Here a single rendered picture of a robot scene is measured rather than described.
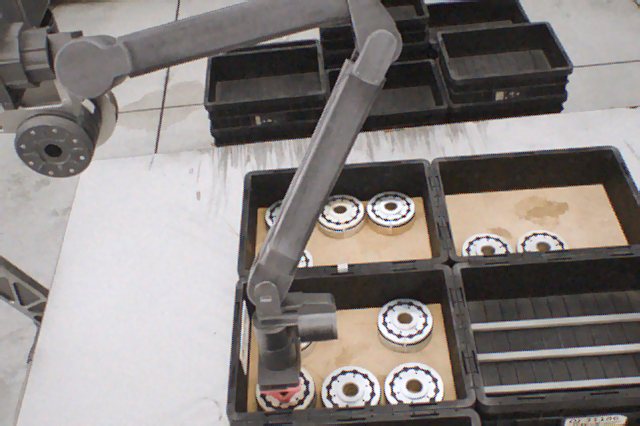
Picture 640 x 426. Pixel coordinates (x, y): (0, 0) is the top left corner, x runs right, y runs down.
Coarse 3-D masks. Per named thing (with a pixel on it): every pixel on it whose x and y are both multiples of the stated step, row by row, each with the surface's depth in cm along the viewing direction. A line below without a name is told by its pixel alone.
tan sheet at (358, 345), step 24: (336, 312) 140; (360, 312) 140; (432, 312) 138; (360, 336) 136; (432, 336) 134; (312, 360) 133; (336, 360) 132; (360, 360) 132; (384, 360) 131; (408, 360) 131; (432, 360) 131
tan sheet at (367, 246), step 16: (416, 208) 158; (416, 224) 155; (256, 240) 155; (320, 240) 154; (336, 240) 153; (352, 240) 153; (368, 240) 153; (384, 240) 152; (400, 240) 152; (416, 240) 152; (320, 256) 150; (336, 256) 150; (352, 256) 150; (368, 256) 149; (384, 256) 149; (400, 256) 149; (416, 256) 148
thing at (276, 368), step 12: (288, 348) 111; (264, 360) 113; (276, 360) 112; (288, 360) 113; (264, 372) 114; (276, 372) 114; (288, 372) 114; (264, 384) 112; (276, 384) 112; (288, 384) 112
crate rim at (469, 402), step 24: (432, 264) 134; (240, 288) 133; (240, 312) 129; (456, 312) 126; (240, 336) 126; (456, 336) 122; (312, 408) 114; (336, 408) 114; (360, 408) 114; (384, 408) 114; (408, 408) 113; (432, 408) 113
